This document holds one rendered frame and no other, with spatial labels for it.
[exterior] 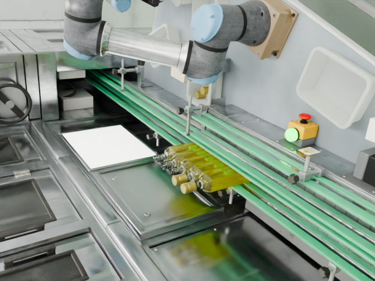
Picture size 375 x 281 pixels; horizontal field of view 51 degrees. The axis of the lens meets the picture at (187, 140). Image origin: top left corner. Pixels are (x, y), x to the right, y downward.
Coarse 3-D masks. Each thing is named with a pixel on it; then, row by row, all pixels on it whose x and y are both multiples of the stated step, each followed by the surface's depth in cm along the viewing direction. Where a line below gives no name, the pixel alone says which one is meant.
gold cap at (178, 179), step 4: (172, 176) 135; (176, 176) 135; (180, 176) 135; (184, 176) 136; (172, 180) 136; (176, 180) 134; (180, 180) 134; (184, 180) 135; (176, 184) 134; (180, 184) 135
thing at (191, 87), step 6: (192, 84) 178; (198, 84) 179; (210, 84) 163; (192, 90) 179; (198, 90) 180; (210, 90) 164; (186, 96) 180; (192, 96) 180; (210, 96) 165; (192, 102) 176; (198, 102) 175; (204, 102) 175
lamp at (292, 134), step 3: (288, 129) 129; (291, 129) 129; (294, 129) 129; (285, 132) 130; (288, 132) 129; (291, 132) 128; (294, 132) 128; (297, 132) 128; (285, 135) 130; (288, 135) 129; (291, 135) 128; (294, 135) 128; (297, 135) 128; (288, 138) 129; (291, 138) 128; (294, 138) 128; (297, 138) 129; (291, 141) 129
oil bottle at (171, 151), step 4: (180, 144) 156; (184, 144) 156; (188, 144) 157; (192, 144) 157; (196, 144) 157; (168, 148) 152; (172, 148) 152; (176, 148) 152; (180, 148) 153; (184, 148) 153; (188, 148) 153; (192, 148) 154; (196, 148) 155; (168, 152) 151; (172, 152) 150; (176, 152) 150; (168, 156) 150; (172, 156) 150; (168, 160) 151
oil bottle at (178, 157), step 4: (200, 148) 155; (180, 152) 150; (184, 152) 150; (188, 152) 150; (192, 152) 151; (196, 152) 151; (200, 152) 151; (204, 152) 151; (176, 156) 147; (180, 156) 147; (184, 156) 147; (188, 156) 147; (192, 156) 148; (176, 160) 146; (180, 160) 146; (176, 164) 146
